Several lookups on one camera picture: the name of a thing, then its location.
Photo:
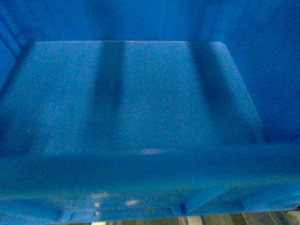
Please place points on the large blue plastic crate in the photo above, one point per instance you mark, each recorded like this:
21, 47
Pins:
146, 109

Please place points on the metal roller shelf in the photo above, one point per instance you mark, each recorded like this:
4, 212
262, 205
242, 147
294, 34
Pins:
291, 217

